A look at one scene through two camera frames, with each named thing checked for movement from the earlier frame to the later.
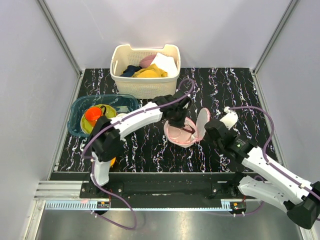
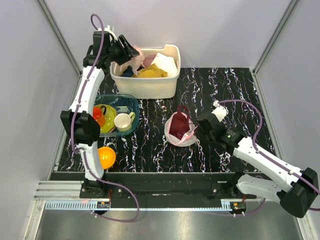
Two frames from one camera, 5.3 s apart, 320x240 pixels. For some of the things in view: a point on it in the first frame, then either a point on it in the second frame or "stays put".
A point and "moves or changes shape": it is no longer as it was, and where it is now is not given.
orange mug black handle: [92, 114] stays put
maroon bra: [193, 131] → [180, 123]
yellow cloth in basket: [151, 71] stays put
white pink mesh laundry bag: [192, 131] moves or changes shape
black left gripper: [180, 124] → [128, 52]
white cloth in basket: [167, 63] stays put
